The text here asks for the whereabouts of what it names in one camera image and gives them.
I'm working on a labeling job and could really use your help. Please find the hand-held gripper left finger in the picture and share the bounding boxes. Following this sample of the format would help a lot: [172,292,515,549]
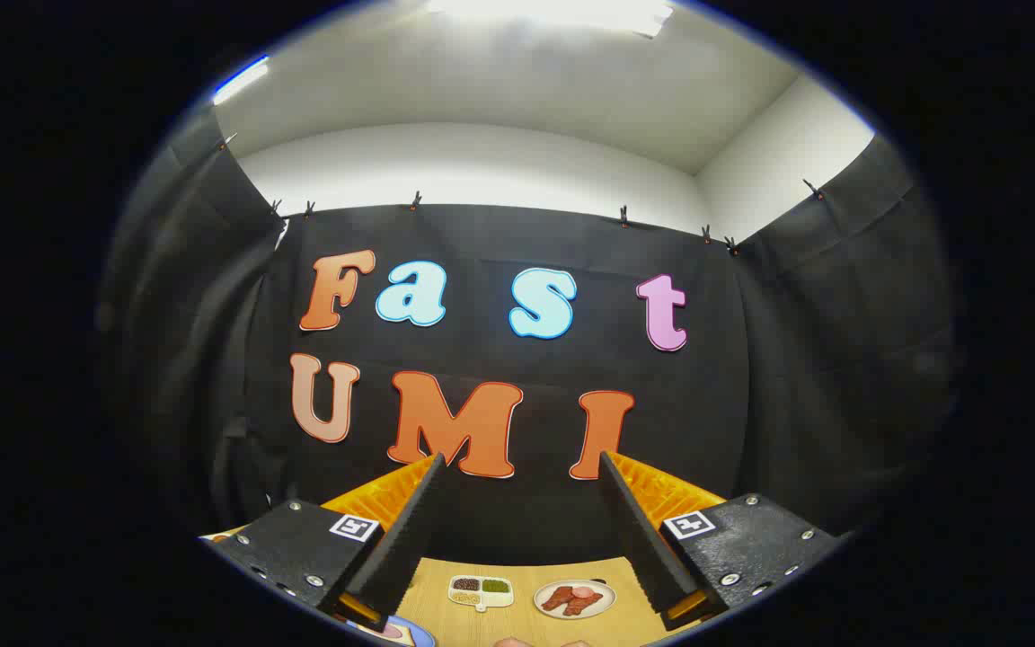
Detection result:
[201,452,447,633]

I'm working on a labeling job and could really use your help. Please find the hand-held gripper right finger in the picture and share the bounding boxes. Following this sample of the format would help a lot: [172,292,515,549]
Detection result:
[598,450,845,633]

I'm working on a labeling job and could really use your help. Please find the white oval plate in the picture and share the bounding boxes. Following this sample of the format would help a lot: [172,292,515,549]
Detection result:
[534,580,617,621]

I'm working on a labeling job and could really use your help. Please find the white divided dish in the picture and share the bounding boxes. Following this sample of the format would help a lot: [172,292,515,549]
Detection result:
[447,575,516,614]

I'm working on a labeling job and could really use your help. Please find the blue plate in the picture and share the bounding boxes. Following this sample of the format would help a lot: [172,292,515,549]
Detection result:
[351,614,438,647]

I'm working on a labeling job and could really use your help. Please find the row of small black clips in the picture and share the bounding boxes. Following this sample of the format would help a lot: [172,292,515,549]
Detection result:
[217,133,828,257]

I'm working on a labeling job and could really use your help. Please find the ceiling strip light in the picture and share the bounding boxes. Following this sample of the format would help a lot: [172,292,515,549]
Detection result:
[212,56,271,104]

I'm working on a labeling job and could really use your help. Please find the ceiling light panel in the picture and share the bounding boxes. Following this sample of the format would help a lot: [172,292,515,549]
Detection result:
[428,0,676,39]

